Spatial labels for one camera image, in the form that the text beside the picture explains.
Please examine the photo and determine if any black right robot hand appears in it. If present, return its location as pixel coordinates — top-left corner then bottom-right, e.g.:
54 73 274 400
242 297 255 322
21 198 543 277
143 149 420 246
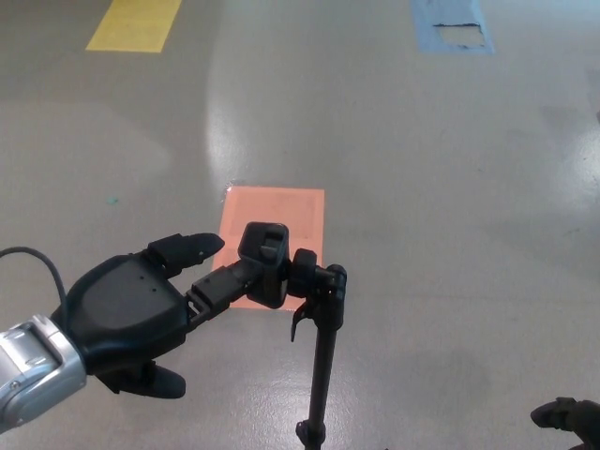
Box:
530 397 600 450

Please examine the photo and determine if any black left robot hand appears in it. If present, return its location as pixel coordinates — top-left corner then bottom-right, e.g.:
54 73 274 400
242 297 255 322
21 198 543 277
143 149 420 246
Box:
50 232 263 400

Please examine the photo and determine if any black phone stand with clamp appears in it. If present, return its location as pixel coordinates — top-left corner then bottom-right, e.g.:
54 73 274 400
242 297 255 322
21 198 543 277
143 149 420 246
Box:
237 221 349 450

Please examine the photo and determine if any orange rectangular floor sheet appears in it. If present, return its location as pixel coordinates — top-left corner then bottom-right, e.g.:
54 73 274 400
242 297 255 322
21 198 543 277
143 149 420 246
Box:
211 186 326 311

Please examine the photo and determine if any yellow rectangular floor sheet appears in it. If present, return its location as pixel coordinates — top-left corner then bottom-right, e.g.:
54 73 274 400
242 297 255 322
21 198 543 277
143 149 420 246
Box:
85 0 183 53

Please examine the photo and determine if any torn blue floor sheet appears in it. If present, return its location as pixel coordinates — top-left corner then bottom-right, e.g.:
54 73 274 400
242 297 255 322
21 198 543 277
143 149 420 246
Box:
410 0 496 55

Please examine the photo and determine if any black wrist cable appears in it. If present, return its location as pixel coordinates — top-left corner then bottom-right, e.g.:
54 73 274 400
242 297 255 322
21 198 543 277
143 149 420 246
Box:
0 247 68 321

